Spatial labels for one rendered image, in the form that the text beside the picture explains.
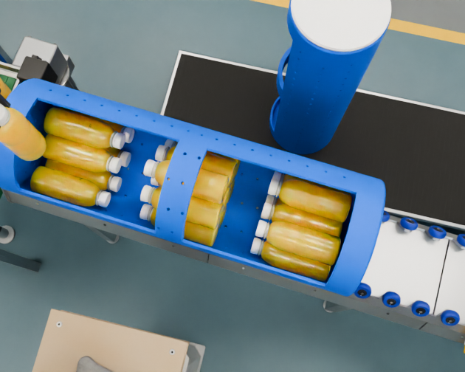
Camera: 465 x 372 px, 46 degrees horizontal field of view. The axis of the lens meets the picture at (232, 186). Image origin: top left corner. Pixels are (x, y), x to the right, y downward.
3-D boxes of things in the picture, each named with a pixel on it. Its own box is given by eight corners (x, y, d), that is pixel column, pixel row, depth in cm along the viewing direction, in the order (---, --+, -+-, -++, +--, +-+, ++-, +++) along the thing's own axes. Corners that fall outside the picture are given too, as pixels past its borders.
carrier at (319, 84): (333, 94, 240) (269, 92, 240) (389, -36, 155) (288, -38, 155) (336, 156, 232) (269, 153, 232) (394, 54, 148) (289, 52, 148)
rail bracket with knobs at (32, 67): (49, 105, 158) (36, 89, 148) (25, 98, 158) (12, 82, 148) (61, 75, 160) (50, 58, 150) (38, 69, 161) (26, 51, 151)
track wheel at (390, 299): (403, 300, 135) (403, 294, 136) (385, 294, 135) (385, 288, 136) (396, 311, 137) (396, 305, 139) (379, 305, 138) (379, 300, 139)
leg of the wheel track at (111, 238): (116, 245, 237) (76, 215, 177) (104, 241, 238) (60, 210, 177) (121, 232, 239) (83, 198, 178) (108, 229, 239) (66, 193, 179)
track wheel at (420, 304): (433, 308, 134) (432, 302, 135) (415, 303, 134) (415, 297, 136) (426, 320, 137) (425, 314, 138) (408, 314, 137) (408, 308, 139)
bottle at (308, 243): (341, 232, 128) (269, 211, 130) (342, 245, 122) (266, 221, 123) (332, 258, 131) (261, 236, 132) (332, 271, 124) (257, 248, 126)
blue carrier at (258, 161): (339, 299, 139) (364, 294, 111) (21, 199, 145) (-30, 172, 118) (366, 195, 145) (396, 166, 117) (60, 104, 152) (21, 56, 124)
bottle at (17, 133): (46, 130, 119) (15, 96, 102) (48, 159, 117) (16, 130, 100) (15, 133, 119) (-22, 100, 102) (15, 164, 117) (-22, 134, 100)
